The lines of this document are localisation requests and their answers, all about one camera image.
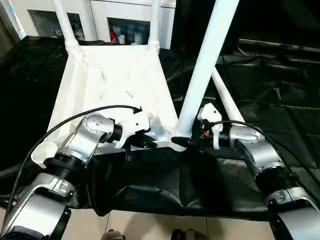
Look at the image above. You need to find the red package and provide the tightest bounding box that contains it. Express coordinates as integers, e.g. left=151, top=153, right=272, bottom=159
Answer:
left=108, top=21, right=118, bottom=44

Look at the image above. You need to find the black work mat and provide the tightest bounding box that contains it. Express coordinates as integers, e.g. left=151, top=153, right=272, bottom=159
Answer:
left=0, top=34, right=320, bottom=224

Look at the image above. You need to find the white plastic table leg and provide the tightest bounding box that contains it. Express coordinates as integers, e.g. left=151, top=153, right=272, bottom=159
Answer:
left=210, top=68, right=246, bottom=124
left=146, top=0, right=161, bottom=53
left=51, top=0, right=80, bottom=50
left=174, top=0, right=241, bottom=141

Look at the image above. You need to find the white glass-door cabinet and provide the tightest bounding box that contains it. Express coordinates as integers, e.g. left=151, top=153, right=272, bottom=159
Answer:
left=14, top=0, right=176, bottom=50

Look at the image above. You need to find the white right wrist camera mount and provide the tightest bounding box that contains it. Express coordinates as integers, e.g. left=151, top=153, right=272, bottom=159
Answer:
left=196, top=102, right=224, bottom=151

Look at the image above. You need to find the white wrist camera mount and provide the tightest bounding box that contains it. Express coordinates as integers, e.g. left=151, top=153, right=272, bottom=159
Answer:
left=196, top=102, right=224, bottom=151
left=113, top=106, right=153, bottom=153

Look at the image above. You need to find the silver metal bar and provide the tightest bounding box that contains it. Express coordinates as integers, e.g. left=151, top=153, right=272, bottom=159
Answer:
left=236, top=38, right=320, bottom=52

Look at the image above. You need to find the white plastic table top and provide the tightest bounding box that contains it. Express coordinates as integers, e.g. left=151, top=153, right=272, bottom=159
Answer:
left=29, top=39, right=189, bottom=170

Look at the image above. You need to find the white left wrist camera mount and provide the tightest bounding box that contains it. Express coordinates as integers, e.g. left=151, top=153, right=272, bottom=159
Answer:
left=113, top=106, right=153, bottom=153

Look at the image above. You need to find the large black box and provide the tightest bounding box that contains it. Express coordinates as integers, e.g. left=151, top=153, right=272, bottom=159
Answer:
left=169, top=0, right=241, bottom=59

